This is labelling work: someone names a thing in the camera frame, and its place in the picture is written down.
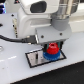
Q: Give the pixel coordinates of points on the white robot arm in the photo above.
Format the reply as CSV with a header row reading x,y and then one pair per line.
x,y
32,11

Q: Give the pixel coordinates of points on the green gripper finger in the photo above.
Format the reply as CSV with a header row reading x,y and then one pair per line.
x,y
64,44
44,47

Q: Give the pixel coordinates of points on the red gear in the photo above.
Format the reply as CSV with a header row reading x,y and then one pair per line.
x,y
53,49

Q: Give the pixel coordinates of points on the left metal peg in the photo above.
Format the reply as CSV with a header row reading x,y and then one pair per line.
x,y
36,57

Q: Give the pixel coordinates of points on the beige connector block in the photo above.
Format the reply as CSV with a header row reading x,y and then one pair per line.
x,y
15,26

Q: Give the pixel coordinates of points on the black peg base plate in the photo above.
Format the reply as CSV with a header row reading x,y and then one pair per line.
x,y
38,57

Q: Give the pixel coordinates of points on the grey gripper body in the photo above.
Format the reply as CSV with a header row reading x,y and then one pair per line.
x,y
54,30

